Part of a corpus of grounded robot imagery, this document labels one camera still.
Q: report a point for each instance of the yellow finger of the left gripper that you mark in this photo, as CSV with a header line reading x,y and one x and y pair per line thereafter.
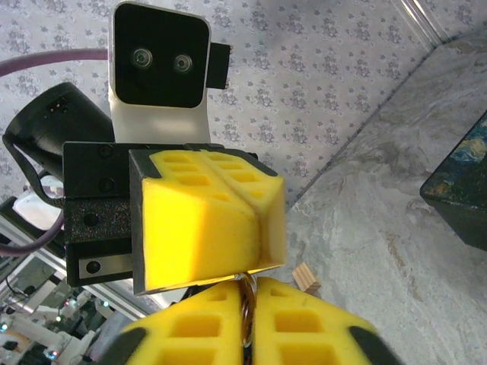
x,y
272,224
194,232

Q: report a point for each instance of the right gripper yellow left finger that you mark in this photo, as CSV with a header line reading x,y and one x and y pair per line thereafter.
x,y
194,331

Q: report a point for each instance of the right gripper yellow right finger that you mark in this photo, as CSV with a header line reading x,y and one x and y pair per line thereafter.
x,y
304,331

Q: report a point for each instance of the small wooden block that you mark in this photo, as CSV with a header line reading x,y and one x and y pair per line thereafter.
x,y
305,278

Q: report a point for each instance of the dark painted box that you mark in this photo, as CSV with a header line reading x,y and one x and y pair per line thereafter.
x,y
464,182

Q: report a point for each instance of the clear acrylic edge strip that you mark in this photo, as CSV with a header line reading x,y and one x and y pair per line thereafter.
x,y
422,19

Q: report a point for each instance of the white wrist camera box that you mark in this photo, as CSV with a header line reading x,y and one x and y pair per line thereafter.
x,y
160,57

